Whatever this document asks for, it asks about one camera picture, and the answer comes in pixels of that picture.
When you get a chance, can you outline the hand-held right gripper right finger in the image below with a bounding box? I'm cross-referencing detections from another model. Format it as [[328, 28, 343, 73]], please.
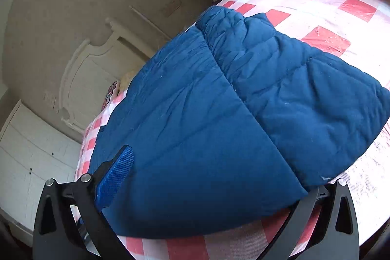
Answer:
[[259, 179, 360, 260]]

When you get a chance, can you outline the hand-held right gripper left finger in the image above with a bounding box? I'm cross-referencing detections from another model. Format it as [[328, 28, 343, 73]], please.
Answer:
[[32, 145, 135, 260]]

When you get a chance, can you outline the blue down jacket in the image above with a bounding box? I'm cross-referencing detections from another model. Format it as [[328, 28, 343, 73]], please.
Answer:
[[87, 6, 390, 240]]

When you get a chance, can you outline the white wardrobe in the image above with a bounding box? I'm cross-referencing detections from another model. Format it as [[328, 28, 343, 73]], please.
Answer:
[[0, 100, 82, 248]]

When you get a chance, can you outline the printed pillow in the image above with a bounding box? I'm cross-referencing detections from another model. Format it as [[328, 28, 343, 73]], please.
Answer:
[[102, 77, 132, 110]]

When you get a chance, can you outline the white wooden headboard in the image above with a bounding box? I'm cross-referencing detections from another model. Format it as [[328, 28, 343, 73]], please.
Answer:
[[59, 18, 171, 134]]

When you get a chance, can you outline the metal pole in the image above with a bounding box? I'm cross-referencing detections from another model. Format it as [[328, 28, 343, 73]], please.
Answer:
[[129, 6, 171, 42]]

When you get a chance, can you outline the beige wall socket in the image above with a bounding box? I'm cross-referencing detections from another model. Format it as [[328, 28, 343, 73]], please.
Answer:
[[160, 0, 182, 17]]

